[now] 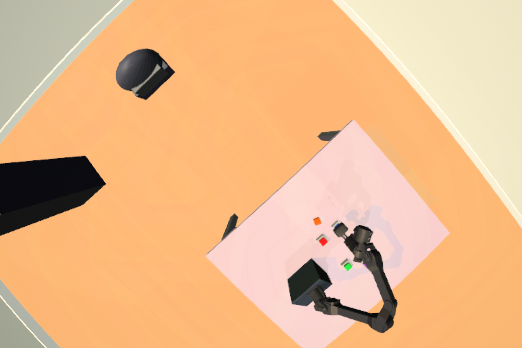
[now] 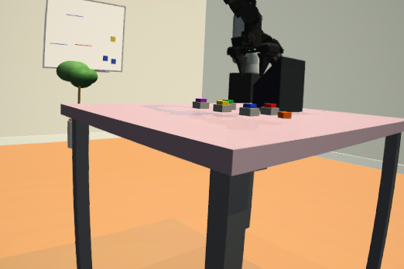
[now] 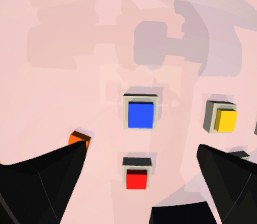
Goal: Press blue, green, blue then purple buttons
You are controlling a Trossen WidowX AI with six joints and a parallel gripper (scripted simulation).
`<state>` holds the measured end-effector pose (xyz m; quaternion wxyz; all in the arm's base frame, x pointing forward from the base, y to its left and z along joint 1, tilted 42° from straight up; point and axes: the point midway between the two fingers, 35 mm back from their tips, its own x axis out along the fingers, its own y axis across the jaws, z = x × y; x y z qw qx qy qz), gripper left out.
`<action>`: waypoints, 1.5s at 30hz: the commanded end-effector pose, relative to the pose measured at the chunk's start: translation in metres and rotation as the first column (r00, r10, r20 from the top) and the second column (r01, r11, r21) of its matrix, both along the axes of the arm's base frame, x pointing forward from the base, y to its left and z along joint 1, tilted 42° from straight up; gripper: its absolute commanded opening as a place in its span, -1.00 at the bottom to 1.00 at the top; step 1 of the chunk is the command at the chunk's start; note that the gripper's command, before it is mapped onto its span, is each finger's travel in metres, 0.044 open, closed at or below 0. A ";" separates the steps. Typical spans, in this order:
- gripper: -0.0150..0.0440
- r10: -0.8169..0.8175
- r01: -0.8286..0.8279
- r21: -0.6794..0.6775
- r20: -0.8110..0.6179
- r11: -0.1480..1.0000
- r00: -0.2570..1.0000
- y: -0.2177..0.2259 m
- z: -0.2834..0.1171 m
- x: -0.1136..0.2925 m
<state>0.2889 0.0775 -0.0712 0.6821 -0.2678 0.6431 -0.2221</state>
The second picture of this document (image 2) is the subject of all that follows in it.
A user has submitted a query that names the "small orange block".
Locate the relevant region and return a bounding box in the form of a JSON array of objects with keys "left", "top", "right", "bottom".
[{"left": 278, "top": 111, "right": 292, "bottom": 119}]

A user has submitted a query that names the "blue button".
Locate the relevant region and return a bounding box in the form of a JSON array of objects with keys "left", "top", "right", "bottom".
[{"left": 239, "top": 104, "right": 259, "bottom": 117}]

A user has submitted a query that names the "yellow button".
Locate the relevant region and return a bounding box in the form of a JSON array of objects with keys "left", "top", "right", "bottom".
[{"left": 213, "top": 100, "right": 232, "bottom": 112}]

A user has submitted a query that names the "green button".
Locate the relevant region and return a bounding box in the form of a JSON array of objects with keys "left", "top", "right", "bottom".
[{"left": 223, "top": 100, "right": 236, "bottom": 110}]

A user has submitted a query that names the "red button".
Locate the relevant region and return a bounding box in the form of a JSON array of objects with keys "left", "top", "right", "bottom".
[{"left": 260, "top": 104, "right": 279, "bottom": 115}]

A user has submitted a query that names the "purple button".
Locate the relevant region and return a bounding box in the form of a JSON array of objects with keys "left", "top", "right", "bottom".
[{"left": 193, "top": 98, "right": 210, "bottom": 109}]

